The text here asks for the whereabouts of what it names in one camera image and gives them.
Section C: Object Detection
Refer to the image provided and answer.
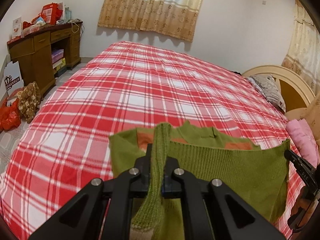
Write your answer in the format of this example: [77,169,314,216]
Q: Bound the green orange cream striped sweater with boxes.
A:
[110,122,290,239]

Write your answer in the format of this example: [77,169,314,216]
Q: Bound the person's right hand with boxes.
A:
[290,186,318,226]

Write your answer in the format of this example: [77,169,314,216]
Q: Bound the pink folded cloth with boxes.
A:
[286,119,319,168]

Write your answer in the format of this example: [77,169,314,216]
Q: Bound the red white plaid bedspread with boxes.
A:
[1,41,289,239]

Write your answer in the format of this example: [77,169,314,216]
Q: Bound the grey patterned pillow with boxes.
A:
[247,74,286,113]

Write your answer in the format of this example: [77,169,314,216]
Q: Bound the beige side curtain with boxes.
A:
[281,0,320,95]

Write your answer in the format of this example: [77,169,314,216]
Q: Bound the red plastic bag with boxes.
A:
[0,99,21,132]

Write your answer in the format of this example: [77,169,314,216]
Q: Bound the brown patterned cloth on floor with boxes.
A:
[16,81,42,124]

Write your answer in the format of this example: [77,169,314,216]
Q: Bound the stacked boxes under desk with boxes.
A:
[52,49,66,77]

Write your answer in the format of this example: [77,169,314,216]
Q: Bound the white printed paper bag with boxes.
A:
[3,61,24,96]

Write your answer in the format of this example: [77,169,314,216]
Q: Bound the brown wooden desk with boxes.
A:
[7,21,83,95]

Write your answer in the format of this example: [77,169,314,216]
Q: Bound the white greeting card box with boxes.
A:
[11,17,22,38]

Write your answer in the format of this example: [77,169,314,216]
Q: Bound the beige patterned window curtain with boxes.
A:
[98,0,203,42]

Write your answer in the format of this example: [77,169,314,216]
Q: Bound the red gift bag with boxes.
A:
[41,3,63,25]

